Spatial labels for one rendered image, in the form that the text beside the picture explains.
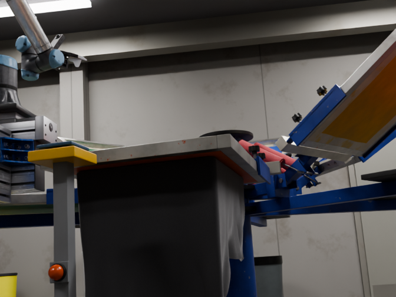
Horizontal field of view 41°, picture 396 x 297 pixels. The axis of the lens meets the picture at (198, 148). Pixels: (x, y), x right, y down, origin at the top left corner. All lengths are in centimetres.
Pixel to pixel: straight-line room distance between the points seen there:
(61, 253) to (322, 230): 530
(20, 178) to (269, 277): 388
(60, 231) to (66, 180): 13
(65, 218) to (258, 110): 544
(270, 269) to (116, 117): 279
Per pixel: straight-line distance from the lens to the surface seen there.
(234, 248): 178
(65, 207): 138
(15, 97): 215
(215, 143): 146
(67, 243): 137
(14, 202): 247
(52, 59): 239
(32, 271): 699
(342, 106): 229
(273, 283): 558
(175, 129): 668
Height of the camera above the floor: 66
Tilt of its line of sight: 12 degrees up
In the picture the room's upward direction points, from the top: 4 degrees counter-clockwise
